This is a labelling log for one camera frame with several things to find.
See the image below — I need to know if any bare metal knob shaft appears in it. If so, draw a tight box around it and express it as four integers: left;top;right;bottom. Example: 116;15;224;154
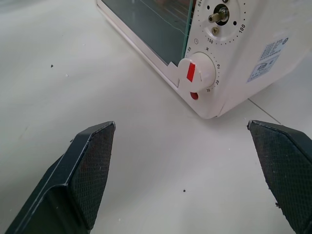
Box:
208;4;230;26

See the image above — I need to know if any white timer knob red mark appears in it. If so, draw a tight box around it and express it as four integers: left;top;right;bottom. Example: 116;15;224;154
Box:
177;52;216;94

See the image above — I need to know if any glass oven door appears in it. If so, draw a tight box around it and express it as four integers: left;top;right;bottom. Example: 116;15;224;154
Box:
96;0;197;89

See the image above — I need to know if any blue rating label sticker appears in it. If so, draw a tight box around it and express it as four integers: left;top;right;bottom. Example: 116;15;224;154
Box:
246;37;290;84

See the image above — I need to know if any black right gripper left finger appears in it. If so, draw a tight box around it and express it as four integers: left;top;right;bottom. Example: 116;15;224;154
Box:
4;120;117;234

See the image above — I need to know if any white toaster oven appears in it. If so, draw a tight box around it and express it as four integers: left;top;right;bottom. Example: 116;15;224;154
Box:
95;0;312;119

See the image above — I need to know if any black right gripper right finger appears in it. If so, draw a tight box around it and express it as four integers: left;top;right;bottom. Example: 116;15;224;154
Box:
246;119;312;234

